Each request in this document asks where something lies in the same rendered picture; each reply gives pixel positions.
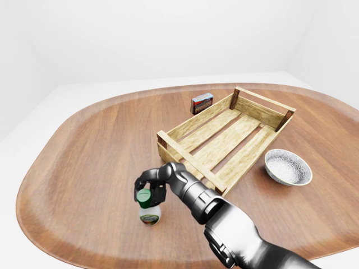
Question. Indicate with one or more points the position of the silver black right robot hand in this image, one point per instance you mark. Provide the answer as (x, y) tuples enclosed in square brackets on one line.
[(168, 175)]

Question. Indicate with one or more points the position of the white green-capped salad dressing bottle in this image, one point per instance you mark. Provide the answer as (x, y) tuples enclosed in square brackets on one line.
[(150, 214)]

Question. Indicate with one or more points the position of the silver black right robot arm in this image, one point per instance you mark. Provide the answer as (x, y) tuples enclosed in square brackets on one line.
[(232, 224)]

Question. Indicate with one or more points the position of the wooden slat tray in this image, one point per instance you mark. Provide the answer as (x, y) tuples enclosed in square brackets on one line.
[(224, 140)]

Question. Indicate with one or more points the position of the small printed food box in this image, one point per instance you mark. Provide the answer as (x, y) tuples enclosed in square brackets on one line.
[(201, 103)]

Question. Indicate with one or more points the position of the patterned grey white bowl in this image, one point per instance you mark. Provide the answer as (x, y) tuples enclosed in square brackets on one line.
[(288, 171)]

